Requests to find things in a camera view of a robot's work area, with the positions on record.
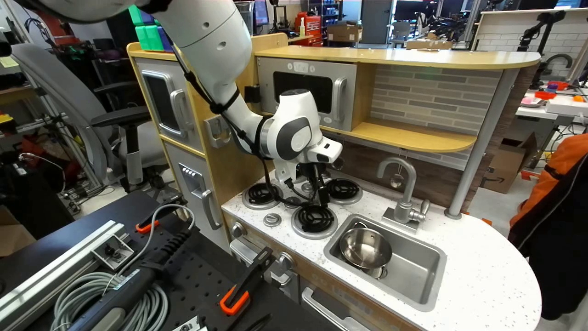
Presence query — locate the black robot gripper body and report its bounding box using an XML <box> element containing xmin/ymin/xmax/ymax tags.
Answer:
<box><xmin>277</xmin><ymin>163</ymin><xmax>328</xmax><ymax>207</ymax></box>

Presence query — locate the toy oven door upper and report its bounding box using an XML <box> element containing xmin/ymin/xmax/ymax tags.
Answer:
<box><xmin>135</xmin><ymin>60</ymin><xmax>202</xmax><ymax>150</ymax></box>

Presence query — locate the grey office chair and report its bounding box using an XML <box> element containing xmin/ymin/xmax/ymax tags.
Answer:
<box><xmin>12</xmin><ymin>45</ymin><xmax>167</xmax><ymax>187</ymax></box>

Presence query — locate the cardboard box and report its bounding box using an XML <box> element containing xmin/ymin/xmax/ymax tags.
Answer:
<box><xmin>481</xmin><ymin>135</ymin><xmax>536</xmax><ymax>194</ymax></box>

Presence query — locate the steel toy sink basin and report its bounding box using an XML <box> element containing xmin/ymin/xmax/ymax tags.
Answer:
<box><xmin>325</xmin><ymin>216</ymin><xmax>446</xmax><ymax>312</ymax></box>

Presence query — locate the wooden toy kitchen set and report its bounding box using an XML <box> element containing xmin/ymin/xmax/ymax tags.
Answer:
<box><xmin>126</xmin><ymin>36</ymin><xmax>541</xmax><ymax>331</ymax></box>

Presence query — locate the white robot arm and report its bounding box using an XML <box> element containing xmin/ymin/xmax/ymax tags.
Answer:
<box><xmin>27</xmin><ymin>0</ymin><xmax>341</xmax><ymax>185</ymax></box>

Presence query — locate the black toy burner right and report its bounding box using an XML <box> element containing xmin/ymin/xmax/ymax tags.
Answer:
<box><xmin>325</xmin><ymin>179</ymin><xmax>361</xmax><ymax>205</ymax></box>

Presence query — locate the person in orange jacket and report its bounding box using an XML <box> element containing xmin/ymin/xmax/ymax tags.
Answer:
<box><xmin>507</xmin><ymin>135</ymin><xmax>588</xmax><ymax>321</ymax></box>

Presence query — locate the black toy burner front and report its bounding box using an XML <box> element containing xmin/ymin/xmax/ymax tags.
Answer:
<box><xmin>290</xmin><ymin>207</ymin><xmax>337</xmax><ymax>240</ymax></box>

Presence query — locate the aluminium extrusion rail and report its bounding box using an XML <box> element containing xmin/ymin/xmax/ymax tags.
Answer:
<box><xmin>0</xmin><ymin>221</ymin><xmax>134</xmax><ymax>331</ymax></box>

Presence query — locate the coiled grey cable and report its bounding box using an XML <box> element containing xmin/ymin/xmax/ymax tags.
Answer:
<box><xmin>49</xmin><ymin>271</ymin><xmax>170</xmax><ymax>331</ymax></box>

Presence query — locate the toy microwave silver door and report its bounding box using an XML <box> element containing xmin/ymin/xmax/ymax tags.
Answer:
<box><xmin>257</xmin><ymin>58</ymin><xmax>356</xmax><ymax>131</ymax></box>

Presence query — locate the silver toy faucet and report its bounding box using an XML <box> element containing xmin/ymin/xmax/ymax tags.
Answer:
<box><xmin>376</xmin><ymin>157</ymin><xmax>429</xmax><ymax>231</ymax></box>

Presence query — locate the colourful block stack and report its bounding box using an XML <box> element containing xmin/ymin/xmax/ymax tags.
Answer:
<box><xmin>128</xmin><ymin>6</ymin><xmax>172</xmax><ymax>52</ymax></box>

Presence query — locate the black toy burner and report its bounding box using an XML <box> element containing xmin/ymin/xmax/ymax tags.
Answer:
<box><xmin>325</xmin><ymin>179</ymin><xmax>361</xmax><ymax>205</ymax></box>
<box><xmin>242</xmin><ymin>185</ymin><xmax>281</xmax><ymax>210</ymax></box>
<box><xmin>290</xmin><ymin>207</ymin><xmax>337</xmax><ymax>240</ymax></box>

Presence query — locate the stainless steel pot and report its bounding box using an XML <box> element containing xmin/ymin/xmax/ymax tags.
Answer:
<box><xmin>336</xmin><ymin>229</ymin><xmax>391</xmax><ymax>271</ymax></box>

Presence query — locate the orange black clamp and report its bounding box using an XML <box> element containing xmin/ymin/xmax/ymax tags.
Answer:
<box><xmin>218</xmin><ymin>249</ymin><xmax>271</xmax><ymax>319</ymax></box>

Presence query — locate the black toy burner left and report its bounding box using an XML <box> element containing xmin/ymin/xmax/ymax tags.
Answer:
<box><xmin>242</xmin><ymin>185</ymin><xmax>281</xmax><ymax>210</ymax></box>

